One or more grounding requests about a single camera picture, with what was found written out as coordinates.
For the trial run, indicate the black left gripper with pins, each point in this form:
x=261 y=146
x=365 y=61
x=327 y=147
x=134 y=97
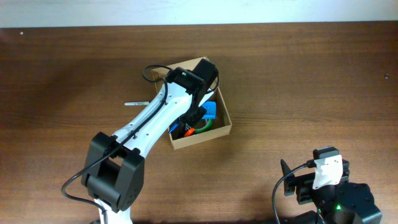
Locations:
x=189 y=121

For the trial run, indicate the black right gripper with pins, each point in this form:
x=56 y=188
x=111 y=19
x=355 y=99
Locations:
x=299 y=189

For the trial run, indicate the blue ballpoint pen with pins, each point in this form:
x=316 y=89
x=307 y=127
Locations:
x=173 y=127

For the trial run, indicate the green tape roll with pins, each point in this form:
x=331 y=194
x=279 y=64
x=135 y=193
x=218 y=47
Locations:
x=208 y=126

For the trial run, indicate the blue plastic case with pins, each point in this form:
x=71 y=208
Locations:
x=208 y=110

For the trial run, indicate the brown cardboard box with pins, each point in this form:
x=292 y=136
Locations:
x=221 y=125

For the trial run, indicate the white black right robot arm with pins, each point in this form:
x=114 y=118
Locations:
x=343 y=203

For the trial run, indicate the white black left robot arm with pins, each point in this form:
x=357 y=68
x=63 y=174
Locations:
x=115 y=163

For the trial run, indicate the black white marker pen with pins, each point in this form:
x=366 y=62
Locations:
x=136 y=103

